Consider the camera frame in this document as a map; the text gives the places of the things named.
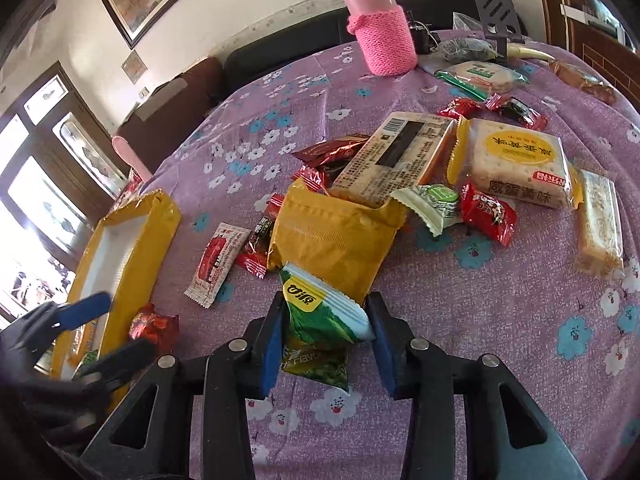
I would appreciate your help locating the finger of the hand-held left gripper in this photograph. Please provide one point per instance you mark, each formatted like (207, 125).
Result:
(82, 310)
(117, 362)

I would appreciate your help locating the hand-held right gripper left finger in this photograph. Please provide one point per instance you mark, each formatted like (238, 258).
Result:
(270, 350)

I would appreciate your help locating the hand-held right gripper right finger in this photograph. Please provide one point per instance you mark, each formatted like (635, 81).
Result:
(384, 350)

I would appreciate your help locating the bright green snack packet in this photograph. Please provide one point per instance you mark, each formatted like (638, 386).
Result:
(322, 310)

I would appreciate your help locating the yellow-taped cardboard box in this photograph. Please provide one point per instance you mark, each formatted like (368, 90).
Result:
(150, 245)

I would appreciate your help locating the barcode cracker packet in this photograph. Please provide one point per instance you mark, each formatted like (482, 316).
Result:
(395, 155)

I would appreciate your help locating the yellow cracker packet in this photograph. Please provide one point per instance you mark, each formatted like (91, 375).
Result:
(520, 165)

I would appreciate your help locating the olive green snack packet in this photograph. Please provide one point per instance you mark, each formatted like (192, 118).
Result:
(317, 365)

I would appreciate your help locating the red foil candy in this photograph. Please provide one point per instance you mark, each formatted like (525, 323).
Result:
(155, 327)

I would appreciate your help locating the small red candy packet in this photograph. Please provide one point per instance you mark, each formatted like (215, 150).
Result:
(314, 180)
(274, 206)
(251, 264)

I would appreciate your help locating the white red sachet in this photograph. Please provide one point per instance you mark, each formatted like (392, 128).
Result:
(215, 262)

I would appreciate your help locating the dark wrapped candy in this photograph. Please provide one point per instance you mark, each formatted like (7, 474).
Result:
(260, 234)

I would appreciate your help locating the purple floral tablecloth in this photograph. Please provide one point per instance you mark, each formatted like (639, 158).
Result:
(500, 320)

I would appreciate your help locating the yellow foil pouch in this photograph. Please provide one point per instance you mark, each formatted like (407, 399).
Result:
(332, 240)

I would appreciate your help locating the wooden glass door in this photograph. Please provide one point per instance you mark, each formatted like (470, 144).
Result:
(55, 160)

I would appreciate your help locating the green white snack packet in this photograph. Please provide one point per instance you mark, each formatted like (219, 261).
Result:
(432, 205)

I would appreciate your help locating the dark red foil packet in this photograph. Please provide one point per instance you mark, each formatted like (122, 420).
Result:
(330, 152)

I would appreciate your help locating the brown armchair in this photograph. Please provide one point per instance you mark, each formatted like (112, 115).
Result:
(170, 115)

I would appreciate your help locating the long clear cracker packet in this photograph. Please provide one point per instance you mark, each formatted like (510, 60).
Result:
(597, 225)

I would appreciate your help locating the red black wrapped candy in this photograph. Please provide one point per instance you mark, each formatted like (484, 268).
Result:
(517, 111)

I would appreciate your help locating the green rice cracker packet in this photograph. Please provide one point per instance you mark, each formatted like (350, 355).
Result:
(482, 77)

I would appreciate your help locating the black sofa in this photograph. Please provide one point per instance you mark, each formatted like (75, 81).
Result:
(280, 50)

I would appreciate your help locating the grey crumpled bag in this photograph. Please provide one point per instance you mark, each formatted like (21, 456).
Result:
(465, 49)

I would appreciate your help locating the small black device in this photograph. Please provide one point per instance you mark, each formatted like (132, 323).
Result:
(422, 35)

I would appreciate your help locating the pink knit-sleeved bottle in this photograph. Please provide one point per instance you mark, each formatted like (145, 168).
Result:
(382, 30)

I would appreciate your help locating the cream curved object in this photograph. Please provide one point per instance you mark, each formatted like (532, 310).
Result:
(530, 51)

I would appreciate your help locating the brown bread packet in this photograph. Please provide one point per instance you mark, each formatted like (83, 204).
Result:
(585, 82)

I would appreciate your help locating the clear plastic bag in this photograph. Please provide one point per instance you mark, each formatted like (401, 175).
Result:
(465, 22)

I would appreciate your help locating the wooden cabinet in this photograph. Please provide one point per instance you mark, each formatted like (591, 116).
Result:
(590, 10)

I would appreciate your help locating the small wall paper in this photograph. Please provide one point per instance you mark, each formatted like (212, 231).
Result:
(134, 67)

